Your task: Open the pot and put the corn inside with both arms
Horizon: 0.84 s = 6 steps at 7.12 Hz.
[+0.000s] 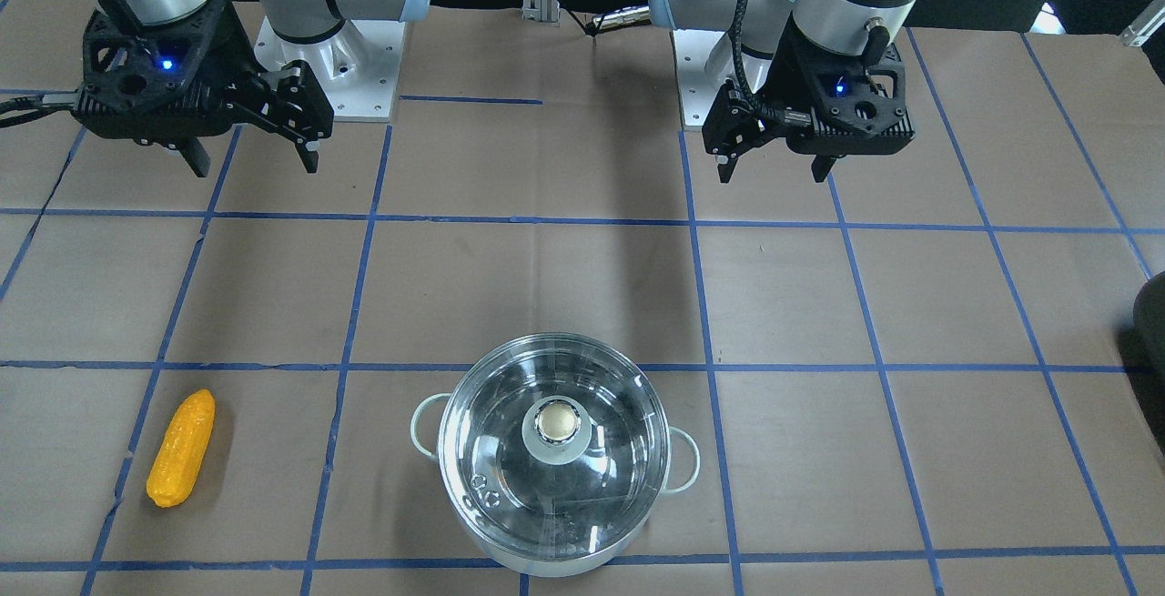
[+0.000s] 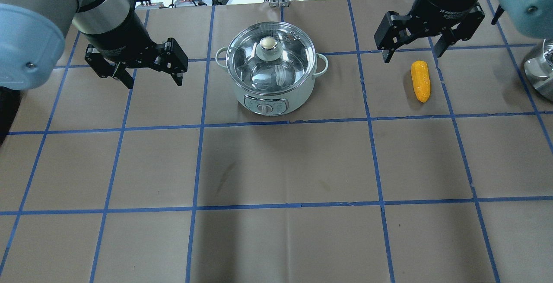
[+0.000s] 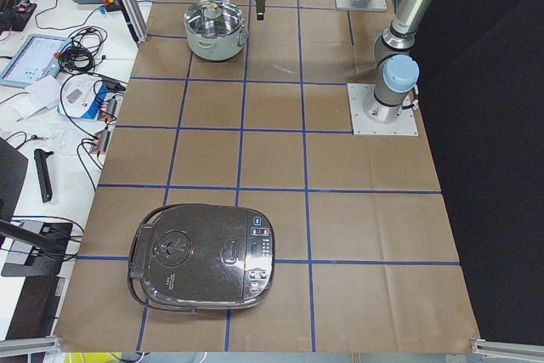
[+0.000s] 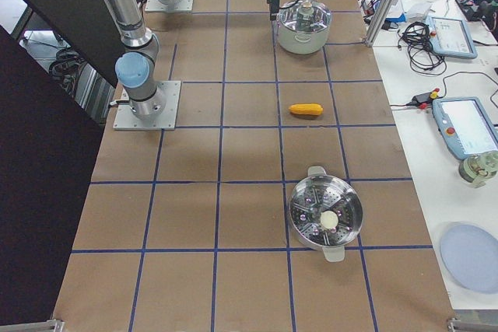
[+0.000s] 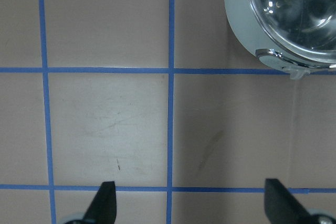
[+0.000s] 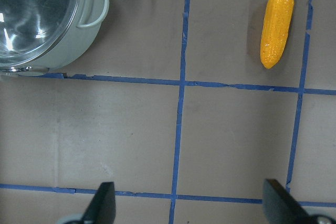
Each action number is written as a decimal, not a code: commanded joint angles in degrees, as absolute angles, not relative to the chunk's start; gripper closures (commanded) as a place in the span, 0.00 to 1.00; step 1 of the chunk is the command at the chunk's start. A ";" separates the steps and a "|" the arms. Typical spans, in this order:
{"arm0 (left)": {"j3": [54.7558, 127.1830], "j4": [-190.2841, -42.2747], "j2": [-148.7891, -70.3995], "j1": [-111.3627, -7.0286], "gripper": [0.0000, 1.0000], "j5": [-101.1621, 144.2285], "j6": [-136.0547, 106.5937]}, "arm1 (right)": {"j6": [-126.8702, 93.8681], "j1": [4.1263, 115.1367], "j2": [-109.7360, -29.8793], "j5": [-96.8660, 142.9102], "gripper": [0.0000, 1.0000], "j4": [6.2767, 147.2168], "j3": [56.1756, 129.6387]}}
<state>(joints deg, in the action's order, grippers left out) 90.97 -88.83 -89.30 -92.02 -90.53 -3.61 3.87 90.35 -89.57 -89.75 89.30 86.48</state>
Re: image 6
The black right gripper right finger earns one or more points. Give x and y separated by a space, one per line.
280 207

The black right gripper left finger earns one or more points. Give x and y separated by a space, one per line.
102 208

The yellow plastic corn cob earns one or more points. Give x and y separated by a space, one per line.
277 20

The clear glass pot lid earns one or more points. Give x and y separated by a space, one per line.
32 28

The white steel cooking pot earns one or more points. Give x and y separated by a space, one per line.
78 38

